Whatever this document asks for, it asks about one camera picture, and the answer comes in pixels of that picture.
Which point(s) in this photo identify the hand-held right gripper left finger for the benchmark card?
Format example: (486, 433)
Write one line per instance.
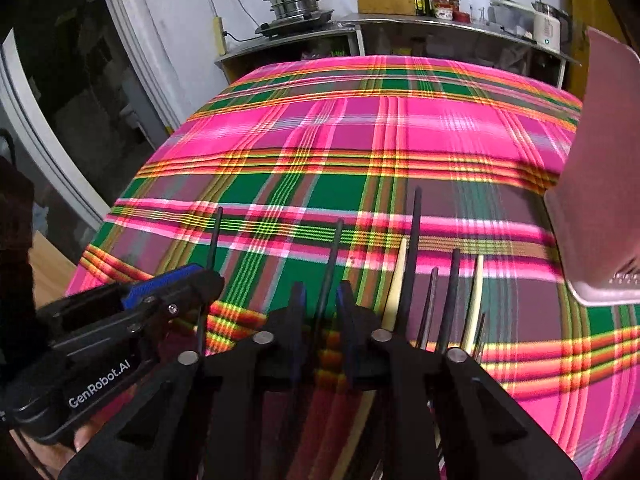
(299, 325)

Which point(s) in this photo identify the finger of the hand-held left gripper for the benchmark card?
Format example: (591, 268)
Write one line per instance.
(150, 285)
(195, 292)

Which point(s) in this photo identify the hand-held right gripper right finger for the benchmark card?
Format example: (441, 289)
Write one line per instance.
(345, 325)

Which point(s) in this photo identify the cream chopstick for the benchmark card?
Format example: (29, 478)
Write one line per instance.
(474, 300)
(396, 280)

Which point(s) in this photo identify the pink chopstick holder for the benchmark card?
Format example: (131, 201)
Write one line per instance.
(600, 160)

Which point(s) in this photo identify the person's left hand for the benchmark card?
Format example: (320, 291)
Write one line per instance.
(84, 441)

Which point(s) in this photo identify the pink plaid tablecloth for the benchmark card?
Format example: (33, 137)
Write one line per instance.
(325, 125)

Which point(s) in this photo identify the steel stove stand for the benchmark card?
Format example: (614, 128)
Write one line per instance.
(280, 52)

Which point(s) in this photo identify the yellowed power strip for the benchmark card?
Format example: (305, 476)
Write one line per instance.
(219, 35)

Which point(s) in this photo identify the gas stove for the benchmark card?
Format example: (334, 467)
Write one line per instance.
(295, 24)

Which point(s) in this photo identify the steel steamer pot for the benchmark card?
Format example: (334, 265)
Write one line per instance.
(295, 0)

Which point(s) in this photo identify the steel counter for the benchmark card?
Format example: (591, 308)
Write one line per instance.
(450, 27)

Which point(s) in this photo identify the red lidded jar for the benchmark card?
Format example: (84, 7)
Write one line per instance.
(439, 1)
(454, 5)

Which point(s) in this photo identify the grey box appliance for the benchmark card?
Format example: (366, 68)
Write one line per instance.
(510, 17)

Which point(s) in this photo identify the white rice cooker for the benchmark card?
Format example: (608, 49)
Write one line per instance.
(547, 27)

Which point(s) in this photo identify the yellow wooden door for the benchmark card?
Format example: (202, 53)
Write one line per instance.
(590, 10)

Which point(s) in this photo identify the white door frame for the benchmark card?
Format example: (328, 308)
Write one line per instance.
(135, 45)

